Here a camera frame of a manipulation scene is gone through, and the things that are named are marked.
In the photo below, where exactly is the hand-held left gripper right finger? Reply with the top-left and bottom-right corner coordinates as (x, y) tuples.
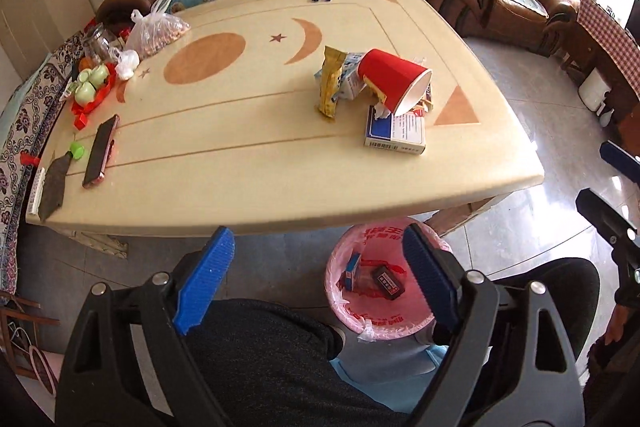
(402, 223), (586, 427)

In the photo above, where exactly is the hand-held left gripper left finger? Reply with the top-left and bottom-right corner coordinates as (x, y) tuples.
(54, 226), (236, 427)

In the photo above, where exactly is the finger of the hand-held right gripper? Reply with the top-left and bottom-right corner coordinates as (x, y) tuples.
(600, 141), (640, 180)
(575, 188), (640, 258)

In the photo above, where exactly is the bin with pink plastic bag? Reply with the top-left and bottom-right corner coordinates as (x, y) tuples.
(325, 221), (453, 343)

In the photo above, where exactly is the red paper cup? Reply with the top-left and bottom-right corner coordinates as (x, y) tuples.
(359, 48), (432, 116)

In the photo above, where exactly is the blue and white carton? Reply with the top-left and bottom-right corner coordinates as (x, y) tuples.
(314, 52), (369, 100)

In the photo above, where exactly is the yellow snack packet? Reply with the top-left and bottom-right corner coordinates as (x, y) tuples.
(316, 46), (351, 120)

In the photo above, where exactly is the person's right forearm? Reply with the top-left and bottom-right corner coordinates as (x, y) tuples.
(584, 304), (640, 427)

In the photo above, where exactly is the small black box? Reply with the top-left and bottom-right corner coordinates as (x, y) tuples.
(371, 264), (405, 297)

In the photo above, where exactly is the person's right leg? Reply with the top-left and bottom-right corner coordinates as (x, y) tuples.
(492, 257), (601, 358)

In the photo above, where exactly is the person's leg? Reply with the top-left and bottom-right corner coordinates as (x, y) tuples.
(185, 299), (408, 427)
(492, 257), (601, 358)

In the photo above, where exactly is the small blue and white box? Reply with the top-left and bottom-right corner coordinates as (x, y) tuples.
(341, 253), (363, 292)

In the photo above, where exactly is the light blue cloth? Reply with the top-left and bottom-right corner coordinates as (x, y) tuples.
(330, 342), (451, 414)

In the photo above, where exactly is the person's left leg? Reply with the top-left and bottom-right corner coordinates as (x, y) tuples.
(185, 299), (408, 427)

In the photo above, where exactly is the red chequered tablecloth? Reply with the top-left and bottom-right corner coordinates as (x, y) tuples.
(575, 0), (640, 98)

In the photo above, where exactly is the black television screen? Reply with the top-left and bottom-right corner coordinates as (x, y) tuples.
(625, 0), (640, 38)

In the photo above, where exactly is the pink smartphone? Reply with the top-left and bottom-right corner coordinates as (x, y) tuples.
(81, 114), (121, 188)

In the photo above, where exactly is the brown leather armchair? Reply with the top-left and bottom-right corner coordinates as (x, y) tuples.
(425, 0), (578, 55)

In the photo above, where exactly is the dark triangular cloth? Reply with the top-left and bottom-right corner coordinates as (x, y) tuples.
(37, 152), (73, 223)

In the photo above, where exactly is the white comb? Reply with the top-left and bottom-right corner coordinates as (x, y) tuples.
(27, 167), (48, 215)

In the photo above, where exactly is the wooden stool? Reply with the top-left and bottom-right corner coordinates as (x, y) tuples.
(0, 292), (61, 398)

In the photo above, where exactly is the red plastic tray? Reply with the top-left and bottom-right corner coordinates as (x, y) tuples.
(70, 62), (118, 130)

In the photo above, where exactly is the crumpled white plastic bag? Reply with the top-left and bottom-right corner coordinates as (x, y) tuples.
(115, 49), (141, 80)

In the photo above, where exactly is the floral printed blanket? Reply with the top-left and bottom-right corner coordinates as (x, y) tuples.
(0, 27), (86, 228)

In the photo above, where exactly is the plastic bag of peanuts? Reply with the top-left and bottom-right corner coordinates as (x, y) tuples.
(124, 0), (191, 60)

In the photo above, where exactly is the glass jar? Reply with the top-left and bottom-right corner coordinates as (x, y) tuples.
(82, 23), (118, 62)

